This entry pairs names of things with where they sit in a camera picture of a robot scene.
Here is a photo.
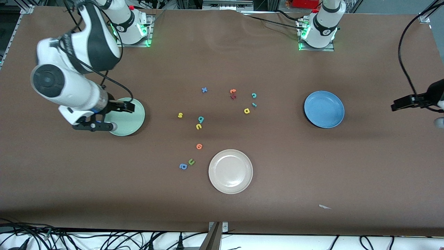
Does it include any green plate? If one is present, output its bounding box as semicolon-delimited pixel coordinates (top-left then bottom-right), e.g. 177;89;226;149
104;98;146;136

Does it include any blue plate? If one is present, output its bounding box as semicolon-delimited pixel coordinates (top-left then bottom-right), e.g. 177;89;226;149
304;91;345;129

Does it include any brown table cover sheet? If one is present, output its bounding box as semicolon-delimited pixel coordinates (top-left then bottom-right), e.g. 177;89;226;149
0;5;444;236

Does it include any beige plate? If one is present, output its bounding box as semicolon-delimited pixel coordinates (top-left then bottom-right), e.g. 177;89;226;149
208;149;254;194

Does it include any grey metal box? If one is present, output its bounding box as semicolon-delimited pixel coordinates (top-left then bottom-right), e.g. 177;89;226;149
202;0;254;11

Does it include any red object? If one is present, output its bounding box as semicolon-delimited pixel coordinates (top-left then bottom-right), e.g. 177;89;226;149
291;0;319;9

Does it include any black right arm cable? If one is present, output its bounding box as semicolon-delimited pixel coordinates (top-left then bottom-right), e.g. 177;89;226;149
63;0;134;102

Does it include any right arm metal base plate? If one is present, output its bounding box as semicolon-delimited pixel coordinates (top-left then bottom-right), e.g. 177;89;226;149
115;14;155;48

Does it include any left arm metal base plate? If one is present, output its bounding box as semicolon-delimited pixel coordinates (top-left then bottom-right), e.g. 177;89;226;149
298;17;335;52

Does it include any thin black base cable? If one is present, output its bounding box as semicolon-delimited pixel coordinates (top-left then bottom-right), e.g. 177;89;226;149
248;15;301;29
276;10;306;22

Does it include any thick black floor cable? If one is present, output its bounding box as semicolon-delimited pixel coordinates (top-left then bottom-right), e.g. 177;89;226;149
0;222;52;250

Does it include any aluminium frame post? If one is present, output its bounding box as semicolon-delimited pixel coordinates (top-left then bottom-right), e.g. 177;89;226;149
199;222;229;250

